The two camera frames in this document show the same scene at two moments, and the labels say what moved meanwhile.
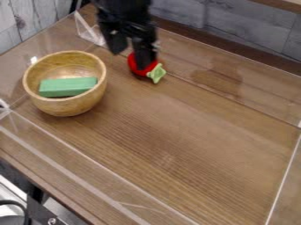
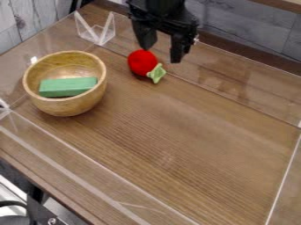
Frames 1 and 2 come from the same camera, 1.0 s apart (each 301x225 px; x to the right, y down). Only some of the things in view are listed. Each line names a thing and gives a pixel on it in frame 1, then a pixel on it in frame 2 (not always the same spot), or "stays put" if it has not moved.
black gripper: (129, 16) → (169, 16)
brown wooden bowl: (65, 64) stays put
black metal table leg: (39, 214) stays put
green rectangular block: (67, 86) stays put
